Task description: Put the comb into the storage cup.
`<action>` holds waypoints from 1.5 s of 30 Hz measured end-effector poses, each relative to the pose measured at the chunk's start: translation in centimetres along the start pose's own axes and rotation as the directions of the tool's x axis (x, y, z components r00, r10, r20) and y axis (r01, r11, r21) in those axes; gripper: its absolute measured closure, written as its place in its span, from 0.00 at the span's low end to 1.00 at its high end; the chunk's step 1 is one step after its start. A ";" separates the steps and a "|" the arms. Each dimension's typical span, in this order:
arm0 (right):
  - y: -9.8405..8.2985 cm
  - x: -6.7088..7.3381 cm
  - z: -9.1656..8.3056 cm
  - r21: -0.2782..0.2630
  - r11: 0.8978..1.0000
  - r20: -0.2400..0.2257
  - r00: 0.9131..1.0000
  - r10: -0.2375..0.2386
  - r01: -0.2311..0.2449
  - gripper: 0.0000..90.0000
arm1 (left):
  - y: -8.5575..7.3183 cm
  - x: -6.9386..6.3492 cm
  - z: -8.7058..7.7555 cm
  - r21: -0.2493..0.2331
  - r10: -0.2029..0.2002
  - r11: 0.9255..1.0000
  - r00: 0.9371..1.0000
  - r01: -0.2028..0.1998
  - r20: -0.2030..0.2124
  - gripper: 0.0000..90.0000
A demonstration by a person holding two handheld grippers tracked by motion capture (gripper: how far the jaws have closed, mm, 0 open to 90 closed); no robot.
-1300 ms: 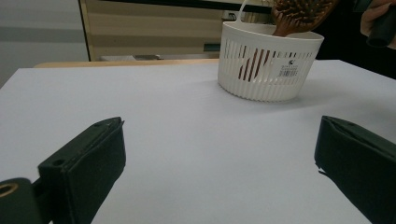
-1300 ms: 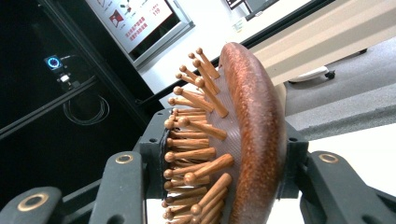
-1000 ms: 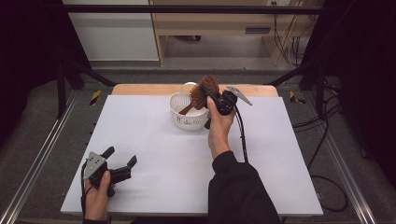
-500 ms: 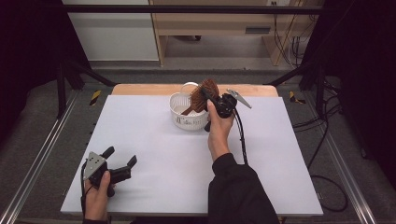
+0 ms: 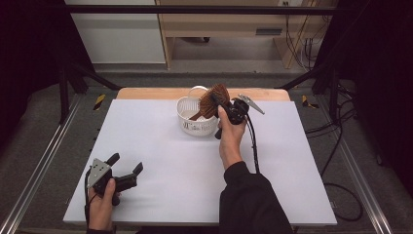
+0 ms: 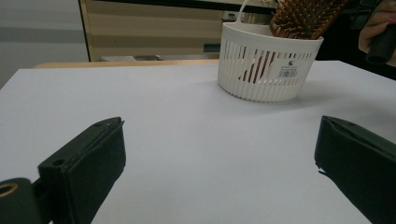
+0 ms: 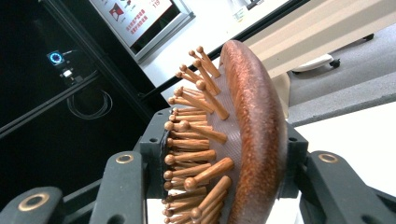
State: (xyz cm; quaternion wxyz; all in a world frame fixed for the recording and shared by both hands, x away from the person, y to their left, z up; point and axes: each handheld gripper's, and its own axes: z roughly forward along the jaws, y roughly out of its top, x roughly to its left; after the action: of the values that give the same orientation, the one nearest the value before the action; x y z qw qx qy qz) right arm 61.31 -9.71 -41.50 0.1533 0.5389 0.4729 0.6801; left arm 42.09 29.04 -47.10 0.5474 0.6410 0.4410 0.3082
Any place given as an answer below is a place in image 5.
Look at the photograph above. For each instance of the white plastic basket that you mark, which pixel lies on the white plastic basket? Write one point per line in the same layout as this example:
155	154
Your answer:
198	128

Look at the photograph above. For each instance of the white cabinet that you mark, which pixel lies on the white cabinet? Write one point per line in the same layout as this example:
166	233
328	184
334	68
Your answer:
120	39

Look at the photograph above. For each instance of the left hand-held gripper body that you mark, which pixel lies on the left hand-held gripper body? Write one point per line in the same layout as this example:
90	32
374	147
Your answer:
99	172

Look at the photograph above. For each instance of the black curtain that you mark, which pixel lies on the black curtain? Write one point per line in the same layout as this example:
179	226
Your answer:
383	81
29	65

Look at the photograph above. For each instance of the aluminium floor rail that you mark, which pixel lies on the aluminium floor rail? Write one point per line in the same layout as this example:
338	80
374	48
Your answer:
360	182
35	165

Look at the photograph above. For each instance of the person's left hand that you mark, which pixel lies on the person's left hand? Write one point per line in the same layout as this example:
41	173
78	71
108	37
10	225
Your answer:
100	211

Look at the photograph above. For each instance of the light wooden desk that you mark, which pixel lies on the light wooden desk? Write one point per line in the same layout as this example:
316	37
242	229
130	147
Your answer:
211	22

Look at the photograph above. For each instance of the black horizontal frame bar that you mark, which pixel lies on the black horizontal frame bar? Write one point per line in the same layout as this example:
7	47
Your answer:
162	9

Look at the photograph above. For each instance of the white table mat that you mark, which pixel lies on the white table mat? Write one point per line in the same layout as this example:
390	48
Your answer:
168	162

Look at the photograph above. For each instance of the black diagonal frame strut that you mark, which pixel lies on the black diagonal frame strut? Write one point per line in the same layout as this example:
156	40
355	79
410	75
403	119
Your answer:
97	79
305	78

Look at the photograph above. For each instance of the wooden table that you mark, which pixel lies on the wooden table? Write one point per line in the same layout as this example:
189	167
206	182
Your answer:
146	93

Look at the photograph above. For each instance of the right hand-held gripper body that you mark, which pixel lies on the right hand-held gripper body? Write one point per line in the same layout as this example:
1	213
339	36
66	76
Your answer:
238	112

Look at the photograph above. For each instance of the person's right hand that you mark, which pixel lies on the person's right hand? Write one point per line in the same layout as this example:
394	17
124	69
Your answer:
231	143

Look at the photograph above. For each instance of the yellow black floor tape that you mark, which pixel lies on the yellow black floor tape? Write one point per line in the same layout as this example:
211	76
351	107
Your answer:
306	101
99	102

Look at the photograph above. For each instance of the wooden hairbrush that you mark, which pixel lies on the wooden hairbrush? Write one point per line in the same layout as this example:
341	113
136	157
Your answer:
212	97

